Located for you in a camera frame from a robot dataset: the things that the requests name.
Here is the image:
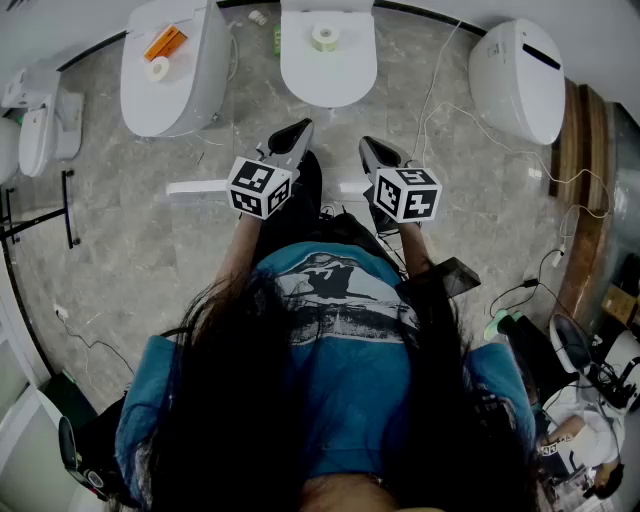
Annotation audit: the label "person's right forearm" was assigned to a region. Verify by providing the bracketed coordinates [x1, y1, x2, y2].
[397, 222, 436, 279]

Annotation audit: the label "white framed glass door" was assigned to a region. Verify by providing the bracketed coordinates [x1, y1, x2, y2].
[0, 294, 39, 436]

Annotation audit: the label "white flat-lid toilet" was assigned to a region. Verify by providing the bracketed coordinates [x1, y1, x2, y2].
[279, 0, 379, 109]

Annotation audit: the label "black hand-held device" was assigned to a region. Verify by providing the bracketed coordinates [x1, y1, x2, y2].
[57, 414, 111, 501]

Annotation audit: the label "black box on forearm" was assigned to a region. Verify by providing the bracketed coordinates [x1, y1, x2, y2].
[399, 257, 482, 300]

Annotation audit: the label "brown cardboard box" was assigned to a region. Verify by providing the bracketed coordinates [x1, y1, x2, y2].
[602, 284, 640, 326]

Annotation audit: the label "large white closed toilet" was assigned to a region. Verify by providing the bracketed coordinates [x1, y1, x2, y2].
[119, 0, 234, 139]

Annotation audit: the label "person's left forearm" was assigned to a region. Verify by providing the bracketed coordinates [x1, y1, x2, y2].
[214, 214, 264, 286]

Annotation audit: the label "white toilet with black slot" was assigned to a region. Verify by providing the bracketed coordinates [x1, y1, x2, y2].
[468, 18, 566, 146]

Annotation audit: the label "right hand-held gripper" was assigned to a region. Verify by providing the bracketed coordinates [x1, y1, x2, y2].
[358, 136, 444, 224]

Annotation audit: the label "black cable with adapter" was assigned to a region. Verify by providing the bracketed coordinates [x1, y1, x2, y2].
[489, 249, 566, 326]

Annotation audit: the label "person's blue printed T-shirt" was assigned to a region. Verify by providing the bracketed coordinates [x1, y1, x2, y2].
[114, 242, 539, 494]

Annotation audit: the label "dark green mat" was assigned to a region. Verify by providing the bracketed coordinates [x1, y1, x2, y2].
[42, 369, 99, 431]

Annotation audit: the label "green tape roll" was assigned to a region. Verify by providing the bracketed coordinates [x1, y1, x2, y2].
[310, 24, 340, 52]

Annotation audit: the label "white wall box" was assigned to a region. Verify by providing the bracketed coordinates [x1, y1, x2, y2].
[2, 67, 61, 109]

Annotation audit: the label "black cable with white plug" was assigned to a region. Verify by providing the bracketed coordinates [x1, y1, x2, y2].
[52, 302, 136, 376]

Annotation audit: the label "long white cable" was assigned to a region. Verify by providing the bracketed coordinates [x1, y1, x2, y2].
[409, 19, 612, 221]

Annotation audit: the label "person's black trousers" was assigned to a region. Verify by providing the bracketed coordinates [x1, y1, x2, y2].
[252, 149, 406, 271]

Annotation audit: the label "white tape roll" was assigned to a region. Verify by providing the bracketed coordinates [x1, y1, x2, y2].
[144, 55, 172, 83]

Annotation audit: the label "black metal rack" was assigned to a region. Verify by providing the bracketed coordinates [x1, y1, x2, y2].
[0, 169, 81, 250]

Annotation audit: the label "small white toilet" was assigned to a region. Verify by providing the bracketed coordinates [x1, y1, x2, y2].
[18, 92, 85, 179]

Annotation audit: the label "orange box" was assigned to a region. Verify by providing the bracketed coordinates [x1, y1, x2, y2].
[143, 24, 189, 63]

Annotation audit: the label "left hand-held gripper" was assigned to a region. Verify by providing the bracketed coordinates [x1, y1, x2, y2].
[226, 118, 315, 221]

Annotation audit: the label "curved wooden step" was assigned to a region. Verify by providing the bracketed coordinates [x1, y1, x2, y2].
[548, 77, 621, 326]

